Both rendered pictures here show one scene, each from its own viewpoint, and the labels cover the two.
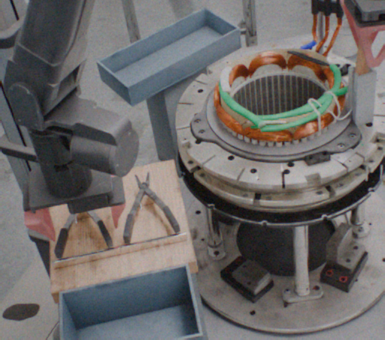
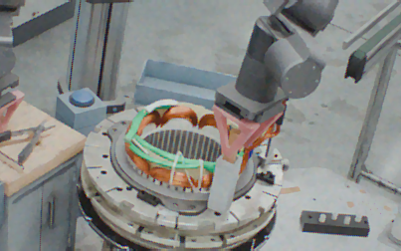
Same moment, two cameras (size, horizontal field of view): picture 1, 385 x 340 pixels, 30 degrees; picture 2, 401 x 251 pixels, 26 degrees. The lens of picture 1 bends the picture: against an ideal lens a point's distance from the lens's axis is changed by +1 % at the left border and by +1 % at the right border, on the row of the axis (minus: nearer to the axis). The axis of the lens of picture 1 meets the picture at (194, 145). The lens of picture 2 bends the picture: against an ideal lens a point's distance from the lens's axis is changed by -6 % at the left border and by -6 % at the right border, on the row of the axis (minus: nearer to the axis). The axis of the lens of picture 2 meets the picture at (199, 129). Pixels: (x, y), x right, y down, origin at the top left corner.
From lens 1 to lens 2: 82 cm
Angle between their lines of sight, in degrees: 27
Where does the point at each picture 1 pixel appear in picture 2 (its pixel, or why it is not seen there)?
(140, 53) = (189, 79)
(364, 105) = (218, 191)
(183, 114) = (125, 116)
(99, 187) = not seen: outside the picture
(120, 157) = not seen: outside the picture
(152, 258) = not seen: outside the picture
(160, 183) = (58, 140)
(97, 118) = not seen: outside the picture
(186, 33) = not seen: hidden behind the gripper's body
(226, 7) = not seen: outside the picture
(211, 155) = (98, 145)
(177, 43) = not seen: hidden behind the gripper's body
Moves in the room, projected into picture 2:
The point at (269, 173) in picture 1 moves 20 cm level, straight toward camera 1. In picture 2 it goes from (108, 180) to (6, 222)
